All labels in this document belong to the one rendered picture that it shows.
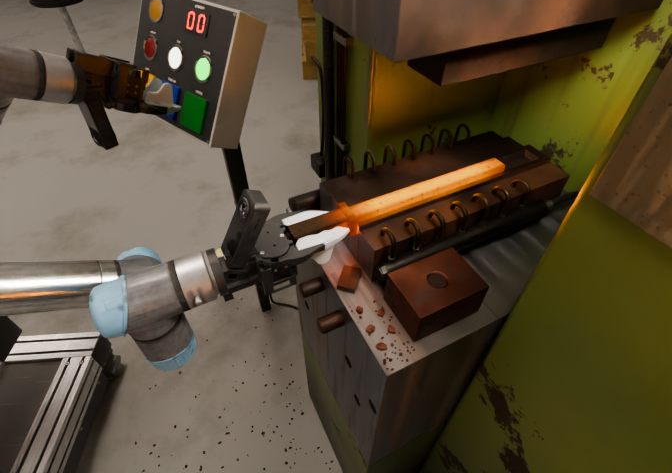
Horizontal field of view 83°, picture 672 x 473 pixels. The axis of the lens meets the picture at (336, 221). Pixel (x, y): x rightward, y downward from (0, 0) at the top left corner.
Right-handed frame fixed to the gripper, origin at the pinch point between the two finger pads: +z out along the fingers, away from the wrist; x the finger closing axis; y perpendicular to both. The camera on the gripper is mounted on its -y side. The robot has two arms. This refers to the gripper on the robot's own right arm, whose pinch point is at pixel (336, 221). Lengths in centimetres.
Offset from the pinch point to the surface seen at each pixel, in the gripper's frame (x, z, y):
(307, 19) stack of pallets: -267, 107, 53
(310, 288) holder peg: 1.9, -5.9, 12.0
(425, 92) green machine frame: -18.4, 29.2, -7.5
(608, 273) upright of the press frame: 29.5, 16.6, -10.9
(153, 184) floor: -170, -37, 100
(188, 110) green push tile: -45.0, -14.1, -1.1
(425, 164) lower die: -7.3, 22.8, 1.0
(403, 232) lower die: 6.3, 8.7, 0.8
